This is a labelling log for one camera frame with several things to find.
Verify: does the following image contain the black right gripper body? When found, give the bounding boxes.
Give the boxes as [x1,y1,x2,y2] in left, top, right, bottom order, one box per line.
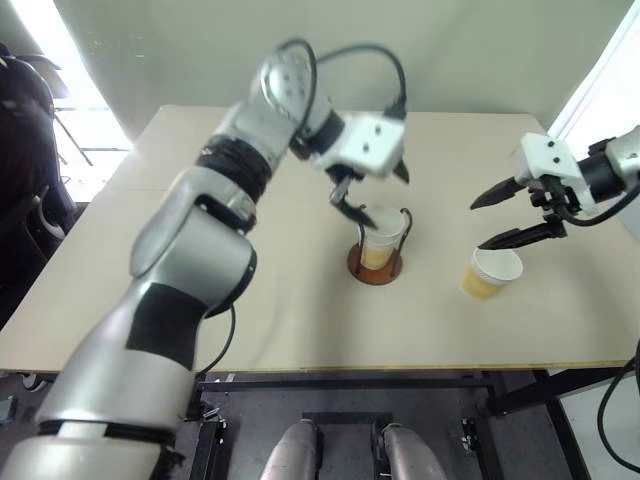
[521,174,582,238]

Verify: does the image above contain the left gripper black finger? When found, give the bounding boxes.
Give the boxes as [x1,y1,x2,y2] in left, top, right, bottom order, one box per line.
[391,156,412,187]
[328,188,380,231]

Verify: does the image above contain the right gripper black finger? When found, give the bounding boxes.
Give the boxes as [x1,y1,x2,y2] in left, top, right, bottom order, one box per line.
[478,221,555,252]
[469,176,526,212]

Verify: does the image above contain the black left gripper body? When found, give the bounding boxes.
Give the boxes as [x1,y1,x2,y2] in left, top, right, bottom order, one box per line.
[324,167,366,202]

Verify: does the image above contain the yellow white paper cup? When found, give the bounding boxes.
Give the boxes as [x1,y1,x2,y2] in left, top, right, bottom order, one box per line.
[365,204,408,250]
[459,247,525,302]
[360,242,397,271]

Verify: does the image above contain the white backdrop sheet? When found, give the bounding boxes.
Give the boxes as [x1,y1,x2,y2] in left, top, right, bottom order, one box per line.
[49,0,632,145]

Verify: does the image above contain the black floor platform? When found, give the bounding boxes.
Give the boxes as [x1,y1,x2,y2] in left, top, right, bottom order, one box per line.
[301,411,394,480]

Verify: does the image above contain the grey right robot leg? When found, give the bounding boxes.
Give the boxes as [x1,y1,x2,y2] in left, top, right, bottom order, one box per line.
[381,423,449,480]

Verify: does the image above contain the grey robot leg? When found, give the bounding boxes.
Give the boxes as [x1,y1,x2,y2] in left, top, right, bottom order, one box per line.
[381,423,449,480]
[259,419,322,480]

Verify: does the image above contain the grey left robot leg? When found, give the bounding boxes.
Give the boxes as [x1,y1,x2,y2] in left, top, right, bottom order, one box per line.
[259,419,322,480]

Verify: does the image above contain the black office chair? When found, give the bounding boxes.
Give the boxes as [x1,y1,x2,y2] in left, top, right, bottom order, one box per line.
[0,42,77,304]

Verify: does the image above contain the small white black floor object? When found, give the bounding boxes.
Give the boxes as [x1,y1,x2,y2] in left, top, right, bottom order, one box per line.
[21,371,48,394]

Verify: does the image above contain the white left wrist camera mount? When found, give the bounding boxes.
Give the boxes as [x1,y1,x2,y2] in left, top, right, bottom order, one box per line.
[312,113,408,180]

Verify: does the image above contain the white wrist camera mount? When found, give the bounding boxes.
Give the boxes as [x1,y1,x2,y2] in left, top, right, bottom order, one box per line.
[312,113,408,180]
[508,131,600,218]

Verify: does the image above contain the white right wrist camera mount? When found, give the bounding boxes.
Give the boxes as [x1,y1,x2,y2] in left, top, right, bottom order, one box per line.
[508,131,600,218]

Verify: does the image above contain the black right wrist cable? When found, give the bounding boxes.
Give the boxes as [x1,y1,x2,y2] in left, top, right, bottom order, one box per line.
[563,185,640,227]

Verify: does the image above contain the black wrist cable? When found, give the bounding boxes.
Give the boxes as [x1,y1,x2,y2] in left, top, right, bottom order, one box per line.
[276,36,409,122]
[563,185,640,227]

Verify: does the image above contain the brown wire cup holder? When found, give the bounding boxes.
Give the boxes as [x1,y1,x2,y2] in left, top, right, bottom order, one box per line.
[346,206,414,287]

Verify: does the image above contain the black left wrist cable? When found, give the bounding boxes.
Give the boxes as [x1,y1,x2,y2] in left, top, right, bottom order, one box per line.
[276,36,409,122]

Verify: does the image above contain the black left elbow cable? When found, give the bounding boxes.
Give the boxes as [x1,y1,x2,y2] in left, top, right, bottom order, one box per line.
[198,302,237,374]

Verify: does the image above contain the black elbow cable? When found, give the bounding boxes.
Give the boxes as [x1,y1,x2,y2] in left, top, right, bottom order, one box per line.
[198,302,237,374]
[598,338,640,472]

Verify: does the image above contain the black metal table frame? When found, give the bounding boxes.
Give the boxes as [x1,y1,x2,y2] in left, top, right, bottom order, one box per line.
[189,368,640,480]

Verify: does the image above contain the black right elbow cable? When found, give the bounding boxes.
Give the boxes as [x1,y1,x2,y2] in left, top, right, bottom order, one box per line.
[598,338,640,472]

